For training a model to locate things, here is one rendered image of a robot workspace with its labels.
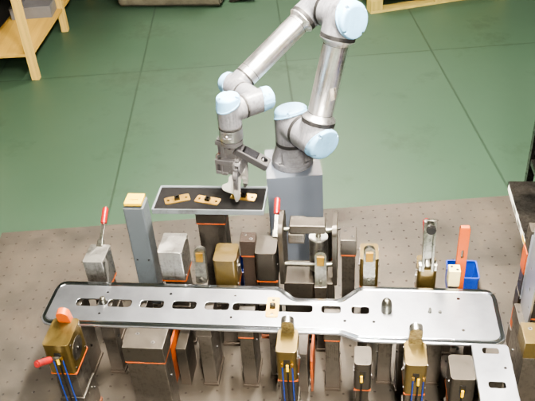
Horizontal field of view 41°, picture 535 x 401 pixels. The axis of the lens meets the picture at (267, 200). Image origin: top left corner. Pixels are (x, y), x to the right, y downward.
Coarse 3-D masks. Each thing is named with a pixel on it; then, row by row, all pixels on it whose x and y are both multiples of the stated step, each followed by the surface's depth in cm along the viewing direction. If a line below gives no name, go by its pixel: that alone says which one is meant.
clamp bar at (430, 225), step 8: (424, 224) 214; (432, 224) 215; (424, 232) 215; (432, 232) 212; (424, 240) 216; (432, 240) 217; (424, 248) 218; (432, 248) 217; (424, 256) 219; (432, 256) 219; (432, 264) 220
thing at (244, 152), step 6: (240, 150) 227; (246, 150) 228; (252, 150) 229; (240, 156) 228; (246, 156) 227; (252, 156) 228; (258, 156) 229; (264, 156) 230; (252, 162) 228; (258, 162) 227; (264, 162) 228; (264, 168) 228
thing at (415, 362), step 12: (408, 348) 197; (420, 348) 196; (408, 360) 193; (420, 360) 193; (408, 372) 194; (420, 372) 193; (408, 384) 196; (420, 384) 196; (408, 396) 201; (420, 396) 200
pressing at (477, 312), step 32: (64, 288) 232; (96, 288) 231; (128, 288) 230; (160, 288) 229; (192, 288) 228; (224, 288) 227; (256, 288) 226; (384, 288) 223; (416, 288) 222; (448, 288) 221; (96, 320) 219; (128, 320) 218; (160, 320) 218; (192, 320) 217; (224, 320) 216; (256, 320) 215; (320, 320) 214; (352, 320) 213; (384, 320) 212; (416, 320) 211; (448, 320) 211; (480, 320) 210
